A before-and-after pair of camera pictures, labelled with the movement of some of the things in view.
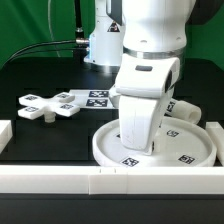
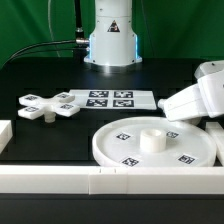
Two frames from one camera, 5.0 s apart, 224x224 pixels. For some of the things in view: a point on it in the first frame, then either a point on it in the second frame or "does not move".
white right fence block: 216,131 does not move
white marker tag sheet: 93,98 does not move
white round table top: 178,142 does not move
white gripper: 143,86 to 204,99
